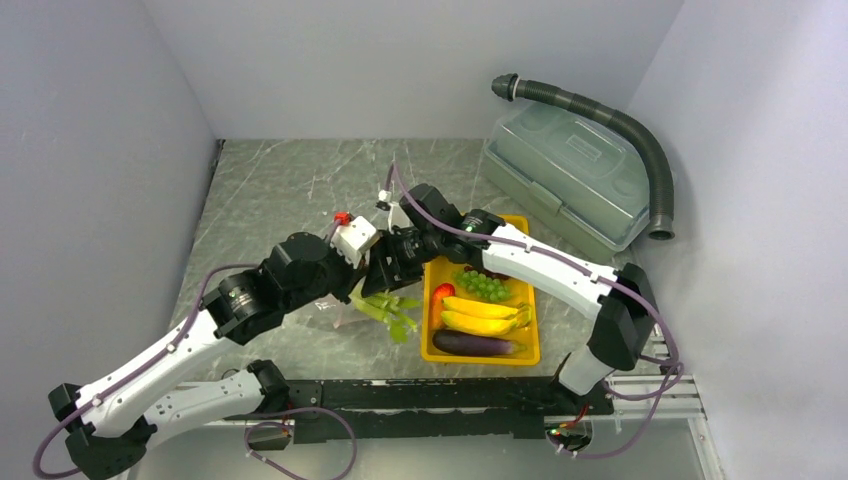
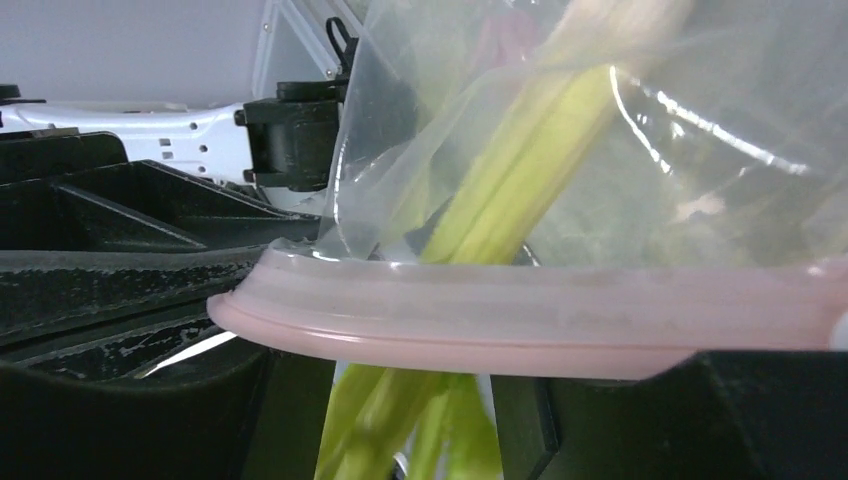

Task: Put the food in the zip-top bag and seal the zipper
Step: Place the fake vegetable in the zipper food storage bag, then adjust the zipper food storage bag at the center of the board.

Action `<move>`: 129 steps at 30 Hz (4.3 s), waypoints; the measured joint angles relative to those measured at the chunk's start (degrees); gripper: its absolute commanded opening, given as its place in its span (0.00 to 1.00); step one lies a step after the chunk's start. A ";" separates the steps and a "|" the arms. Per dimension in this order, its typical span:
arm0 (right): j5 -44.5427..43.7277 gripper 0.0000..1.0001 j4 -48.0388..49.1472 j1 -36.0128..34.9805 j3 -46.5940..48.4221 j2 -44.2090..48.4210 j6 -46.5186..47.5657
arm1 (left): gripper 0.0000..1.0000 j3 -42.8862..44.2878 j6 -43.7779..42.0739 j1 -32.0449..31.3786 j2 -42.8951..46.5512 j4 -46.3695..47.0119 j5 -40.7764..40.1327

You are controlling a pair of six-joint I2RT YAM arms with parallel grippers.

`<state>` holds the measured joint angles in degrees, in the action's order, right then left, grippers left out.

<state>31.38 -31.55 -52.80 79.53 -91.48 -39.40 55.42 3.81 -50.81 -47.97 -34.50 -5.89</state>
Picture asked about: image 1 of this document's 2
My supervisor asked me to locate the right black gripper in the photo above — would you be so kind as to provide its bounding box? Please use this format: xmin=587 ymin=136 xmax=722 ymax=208
xmin=361 ymin=228 xmax=442 ymax=298

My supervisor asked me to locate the clear pink zip top bag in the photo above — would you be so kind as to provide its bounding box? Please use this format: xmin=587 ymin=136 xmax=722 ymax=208
xmin=299 ymin=294 xmax=370 ymax=330

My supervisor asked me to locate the celery stalk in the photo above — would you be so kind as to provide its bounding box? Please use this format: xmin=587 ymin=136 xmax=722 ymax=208
xmin=350 ymin=284 xmax=421 ymax=344

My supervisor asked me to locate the purple eggplant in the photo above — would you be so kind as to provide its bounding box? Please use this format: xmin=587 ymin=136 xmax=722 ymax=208
xmin=432 ymin=330 xmax=527 ymax=357

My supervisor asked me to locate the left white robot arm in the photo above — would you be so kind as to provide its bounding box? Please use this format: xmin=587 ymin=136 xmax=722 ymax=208
xmin=48 ymin=232 xmax=368 ymax=479

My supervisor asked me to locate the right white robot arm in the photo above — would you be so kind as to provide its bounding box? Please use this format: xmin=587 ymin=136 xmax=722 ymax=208
xmin=366 ymin=184 xmax=660 ymax=415

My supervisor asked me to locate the yellow plastic tray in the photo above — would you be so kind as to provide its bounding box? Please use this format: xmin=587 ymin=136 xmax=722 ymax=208
xmin=420 ymin=257 xmax=541 ymax=367

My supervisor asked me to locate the red pepper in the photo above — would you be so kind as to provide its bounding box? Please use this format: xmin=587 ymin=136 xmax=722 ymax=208
xmin=428 ymin=283 xmax=455 ymax=330

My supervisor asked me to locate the dark red grapes bunch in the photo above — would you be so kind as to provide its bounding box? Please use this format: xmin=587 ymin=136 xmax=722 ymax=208
xmin=463 ymin=265 xmax=510 ymax=282

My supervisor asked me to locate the yellow banana bunch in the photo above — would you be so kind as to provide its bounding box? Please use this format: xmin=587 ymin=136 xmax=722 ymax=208
xmin=440 ymin=296 xmax=533 ymax=337

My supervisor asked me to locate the green grapes bunch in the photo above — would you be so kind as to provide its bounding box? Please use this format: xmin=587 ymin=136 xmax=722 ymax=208
xmin=452 ymin=269 xmax=512 ymax=303

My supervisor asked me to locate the clear lidded storage box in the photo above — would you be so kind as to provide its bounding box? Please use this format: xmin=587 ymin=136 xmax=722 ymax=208
xmin=482 ymin=103 xmax=649 ymax=262

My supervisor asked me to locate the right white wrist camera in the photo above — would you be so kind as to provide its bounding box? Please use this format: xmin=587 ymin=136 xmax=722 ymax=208
xmin=376 ymin=189 xmax=412 ymax=231

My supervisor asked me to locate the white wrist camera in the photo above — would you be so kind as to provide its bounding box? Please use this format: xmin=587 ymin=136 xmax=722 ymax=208
xmin=330 ymin=212 xmax=380 ymax=267
xmin=376 ymin=189 xmax=412 ymax=231

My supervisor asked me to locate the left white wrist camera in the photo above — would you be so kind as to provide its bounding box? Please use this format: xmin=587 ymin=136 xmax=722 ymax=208
xmin=330 ymin=212 xmax=380 ymax=267

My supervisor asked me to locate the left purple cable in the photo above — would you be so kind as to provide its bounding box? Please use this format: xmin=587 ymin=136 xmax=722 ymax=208
xmin=31 ymin=218 xmax=349 ymax=480

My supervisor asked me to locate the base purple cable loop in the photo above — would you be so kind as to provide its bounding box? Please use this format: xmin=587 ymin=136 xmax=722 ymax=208
xmin=242 ymin=406 xmax=359 ymax=480

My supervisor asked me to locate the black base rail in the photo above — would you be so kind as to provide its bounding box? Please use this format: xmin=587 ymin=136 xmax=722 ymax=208
xmin=244 ymin=376 xmax=614 ymax=444

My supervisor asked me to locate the grey corrugated hose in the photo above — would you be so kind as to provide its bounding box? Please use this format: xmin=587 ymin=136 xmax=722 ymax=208
xmin=490 ymin=72 xmax=677 ymax=242

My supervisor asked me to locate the aluminium frame rail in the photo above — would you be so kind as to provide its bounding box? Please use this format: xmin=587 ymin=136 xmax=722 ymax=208
xmin=596 ymin=251 xmax=704 ymax=425

